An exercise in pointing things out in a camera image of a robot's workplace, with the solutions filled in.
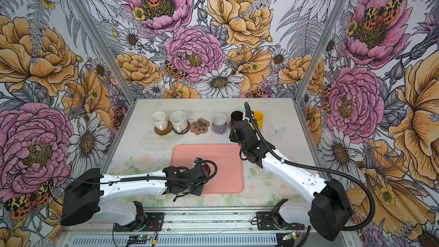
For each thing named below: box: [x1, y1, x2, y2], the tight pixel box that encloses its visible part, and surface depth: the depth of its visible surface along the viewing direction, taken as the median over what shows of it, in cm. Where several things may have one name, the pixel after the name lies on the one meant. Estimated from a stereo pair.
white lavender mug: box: [210, 112, 228, 135], surface depth 103 cm
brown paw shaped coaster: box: [190, 117, 211, 136], surface depth 109 cm
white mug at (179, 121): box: [169, 110, 188, 133], surface depth 102 cm
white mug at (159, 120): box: [150, 110, 169, 131], surface depth 99 cm
